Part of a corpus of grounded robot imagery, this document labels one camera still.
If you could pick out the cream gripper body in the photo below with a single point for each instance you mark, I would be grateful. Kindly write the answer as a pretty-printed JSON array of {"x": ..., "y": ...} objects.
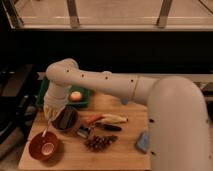
[{"x": 50, "y": 113}]

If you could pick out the black handled knife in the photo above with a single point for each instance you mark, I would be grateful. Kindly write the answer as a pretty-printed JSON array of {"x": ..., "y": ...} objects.
[{"x": 108, "y": 127}]

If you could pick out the yellow banana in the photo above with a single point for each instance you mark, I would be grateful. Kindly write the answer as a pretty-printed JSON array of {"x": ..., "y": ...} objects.
[{"x": 110, "y": 118}]

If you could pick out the black chair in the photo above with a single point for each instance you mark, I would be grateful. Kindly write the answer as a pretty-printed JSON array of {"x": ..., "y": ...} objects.
[{"x": 16, "y": 94}]

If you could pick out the small black silver can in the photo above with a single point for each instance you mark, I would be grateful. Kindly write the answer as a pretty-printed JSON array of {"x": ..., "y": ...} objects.
[{"x": 84, "y": 131}]

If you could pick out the blue sponge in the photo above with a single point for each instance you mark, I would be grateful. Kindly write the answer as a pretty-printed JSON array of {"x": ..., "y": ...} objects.
[{"x": 142, "y": 142}]

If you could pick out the blue crumpled cloth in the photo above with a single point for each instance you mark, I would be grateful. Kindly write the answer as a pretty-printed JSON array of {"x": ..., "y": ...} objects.
[{"x": 124, "y": 101}]

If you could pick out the green plastic tray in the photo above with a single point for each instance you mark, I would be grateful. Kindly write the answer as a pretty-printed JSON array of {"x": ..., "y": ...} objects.
[{"x": 82, "y": 103}]

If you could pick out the dark brown bowl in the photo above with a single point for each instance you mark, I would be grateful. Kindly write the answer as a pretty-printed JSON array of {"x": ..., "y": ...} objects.
[{"x": 66, "y": 120}]

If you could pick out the apple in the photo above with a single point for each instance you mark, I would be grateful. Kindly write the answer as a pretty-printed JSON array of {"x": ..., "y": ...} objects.
[{"x": 76, "y": 96}]

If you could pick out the silver metal fork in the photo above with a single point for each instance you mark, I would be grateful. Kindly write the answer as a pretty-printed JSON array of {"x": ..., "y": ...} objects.
[{"x": 46, "y": 129}]

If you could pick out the red bowl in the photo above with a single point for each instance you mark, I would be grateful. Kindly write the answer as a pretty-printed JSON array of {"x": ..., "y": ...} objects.
[{"x": 42, "y": 148}]

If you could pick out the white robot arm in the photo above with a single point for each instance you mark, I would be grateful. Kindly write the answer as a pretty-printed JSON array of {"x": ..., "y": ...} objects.
[{"x": 179, "y": 136}]

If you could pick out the orange carrot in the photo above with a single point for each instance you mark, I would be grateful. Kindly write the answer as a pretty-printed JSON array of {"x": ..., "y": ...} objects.
[{"x": 92, "y": 119}]

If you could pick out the bunch of dark grapes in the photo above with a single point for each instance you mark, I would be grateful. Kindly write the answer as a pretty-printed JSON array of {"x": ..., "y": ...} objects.
[{"x": 98, "y": 143}]

